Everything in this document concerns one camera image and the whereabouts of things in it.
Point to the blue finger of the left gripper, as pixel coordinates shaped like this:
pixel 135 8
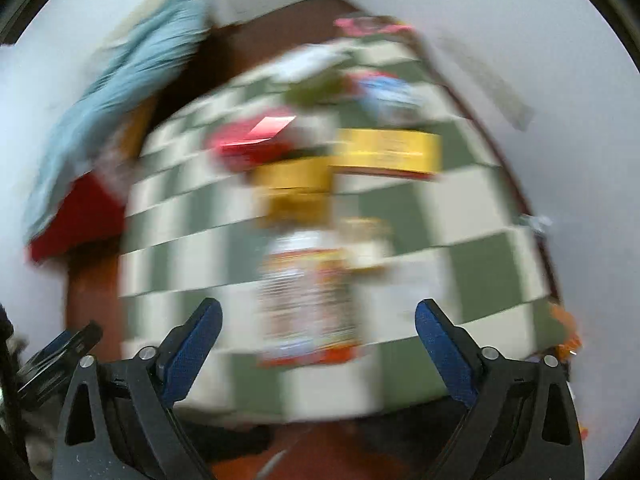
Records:
pixel 49 371

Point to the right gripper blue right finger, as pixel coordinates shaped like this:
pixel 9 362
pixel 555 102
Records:
pixel 452 350

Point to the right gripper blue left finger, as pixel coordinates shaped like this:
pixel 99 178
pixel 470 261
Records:
pixel 183 352

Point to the red soda can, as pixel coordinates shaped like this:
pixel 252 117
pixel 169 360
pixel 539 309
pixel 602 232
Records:
pixel 244 144

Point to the blue white milk carton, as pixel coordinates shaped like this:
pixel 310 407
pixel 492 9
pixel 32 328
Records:
pixel 389 100

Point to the orange noodle packet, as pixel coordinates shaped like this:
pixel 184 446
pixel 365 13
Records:
pixel 308 315

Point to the bread piece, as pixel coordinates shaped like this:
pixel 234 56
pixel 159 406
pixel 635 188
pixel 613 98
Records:
pixel 366 243

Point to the red bed base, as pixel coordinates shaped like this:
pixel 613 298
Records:
pixel 88 213

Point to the white plastic bottle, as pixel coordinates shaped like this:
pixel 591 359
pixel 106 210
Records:
pixel 539 225

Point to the yellow snack pouch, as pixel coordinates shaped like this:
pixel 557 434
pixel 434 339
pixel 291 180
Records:
pixel 294 192

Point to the yellow flat box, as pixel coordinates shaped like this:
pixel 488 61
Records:
pixel 385 152

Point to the green white carton box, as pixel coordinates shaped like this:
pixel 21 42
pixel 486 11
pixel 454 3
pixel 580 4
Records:
pixel 310 75

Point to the light blue duvet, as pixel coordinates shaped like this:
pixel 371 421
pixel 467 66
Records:
pixel 152 54

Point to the pink plush toy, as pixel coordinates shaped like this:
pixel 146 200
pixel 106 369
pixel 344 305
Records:
pixel 363 25

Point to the wall switch panel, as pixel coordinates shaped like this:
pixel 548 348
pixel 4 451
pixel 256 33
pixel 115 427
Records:
pixel 511 104

